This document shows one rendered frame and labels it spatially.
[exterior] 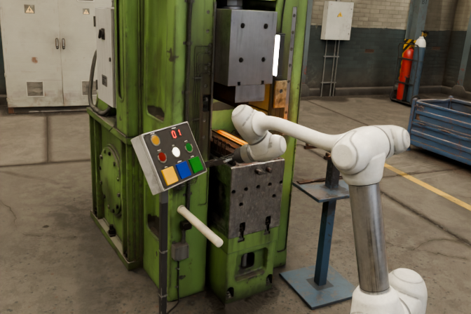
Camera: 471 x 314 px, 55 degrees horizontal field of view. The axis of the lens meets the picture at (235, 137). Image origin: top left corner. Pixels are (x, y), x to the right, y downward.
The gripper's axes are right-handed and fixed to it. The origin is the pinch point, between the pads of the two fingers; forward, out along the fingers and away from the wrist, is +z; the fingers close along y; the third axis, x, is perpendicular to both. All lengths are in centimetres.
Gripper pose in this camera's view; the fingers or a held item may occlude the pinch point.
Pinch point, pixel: (211, 163)
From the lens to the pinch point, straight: 221.3
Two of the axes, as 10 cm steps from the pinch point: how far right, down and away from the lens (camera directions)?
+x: -3.2, -9.4, -0.6
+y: 5.2, -2.3, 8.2
